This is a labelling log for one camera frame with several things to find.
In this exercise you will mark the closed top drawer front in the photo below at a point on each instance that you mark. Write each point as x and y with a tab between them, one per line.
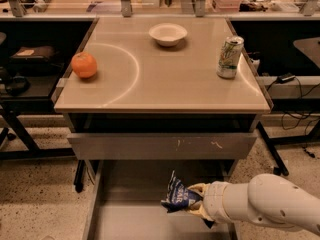
161	146

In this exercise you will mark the black side table left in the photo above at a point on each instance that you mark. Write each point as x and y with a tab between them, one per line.
67	35

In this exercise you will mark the green white soda can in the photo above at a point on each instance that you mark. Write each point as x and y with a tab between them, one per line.
229	57

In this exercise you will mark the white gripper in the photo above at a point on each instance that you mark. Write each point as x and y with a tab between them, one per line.
213	200

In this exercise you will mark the orange fruit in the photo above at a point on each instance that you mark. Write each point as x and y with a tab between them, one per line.
84	65

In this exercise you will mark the white ceramic bowl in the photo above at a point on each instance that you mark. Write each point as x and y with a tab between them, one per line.
167	34

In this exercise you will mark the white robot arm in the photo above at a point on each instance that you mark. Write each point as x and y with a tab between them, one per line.
267	200

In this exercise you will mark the open middle drawer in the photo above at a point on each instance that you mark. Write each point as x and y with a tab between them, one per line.
126	200

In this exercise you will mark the blue chip bag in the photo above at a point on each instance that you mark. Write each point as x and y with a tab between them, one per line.
178	196

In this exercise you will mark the black power adapter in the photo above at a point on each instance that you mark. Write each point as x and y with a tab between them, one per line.
285	78

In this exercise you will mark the black headphones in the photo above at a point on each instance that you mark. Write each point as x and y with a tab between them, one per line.
17	85

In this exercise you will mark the grey drawer cabinet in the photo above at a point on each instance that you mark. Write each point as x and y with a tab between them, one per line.
141	87

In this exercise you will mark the dark box with label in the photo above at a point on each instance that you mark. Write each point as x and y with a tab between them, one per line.
34	55

